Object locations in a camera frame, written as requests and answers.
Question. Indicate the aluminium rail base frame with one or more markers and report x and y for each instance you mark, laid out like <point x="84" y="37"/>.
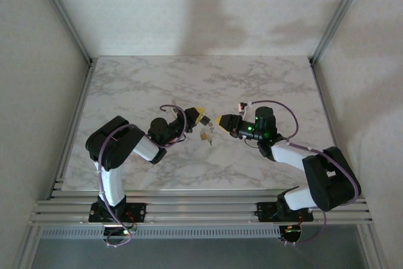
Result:
<point x="204" y="209"/>

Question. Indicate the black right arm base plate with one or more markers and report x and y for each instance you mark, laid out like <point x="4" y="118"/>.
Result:
<point x="266" y="210"/>

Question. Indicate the aluminium table side rail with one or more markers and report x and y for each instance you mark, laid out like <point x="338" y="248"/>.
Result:
<point x="75" y="124"/>
<point x="325" y="99"/>

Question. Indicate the aluminium frame leg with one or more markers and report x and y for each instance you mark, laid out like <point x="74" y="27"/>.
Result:
<point x="371" y="247"/>
<point x="26" y="247"/>

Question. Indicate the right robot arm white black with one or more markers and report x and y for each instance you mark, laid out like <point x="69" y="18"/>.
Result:
<point x="327" y="180"/>

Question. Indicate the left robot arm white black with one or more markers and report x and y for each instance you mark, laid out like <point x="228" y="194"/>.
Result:
<point x="110" y="143"/>

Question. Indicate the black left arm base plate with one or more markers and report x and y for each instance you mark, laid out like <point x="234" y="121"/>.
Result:
<point x="138" y="210"/>

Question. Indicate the circuit board with LED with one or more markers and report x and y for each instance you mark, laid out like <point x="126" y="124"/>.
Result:
<point x="121" y="232"/>
<point x="289" y="232"/>

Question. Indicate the small silver key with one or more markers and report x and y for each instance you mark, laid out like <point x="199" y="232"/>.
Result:
<point x="210" y="141"/>

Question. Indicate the aluminium frame post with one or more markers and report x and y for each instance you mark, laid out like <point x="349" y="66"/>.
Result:
<point x="64" y="14"/>
<point x="340" y="14"/>

